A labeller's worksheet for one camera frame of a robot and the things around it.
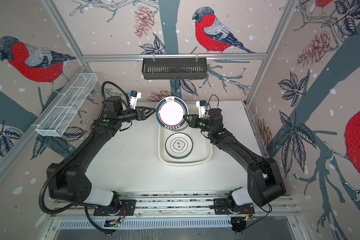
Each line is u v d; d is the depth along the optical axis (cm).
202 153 92
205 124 70
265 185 42
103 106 61
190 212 73
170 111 78
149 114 73
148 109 77
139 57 171
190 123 76
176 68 104
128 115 67
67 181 41
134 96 70
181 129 101
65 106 77
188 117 78
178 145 95
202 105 72
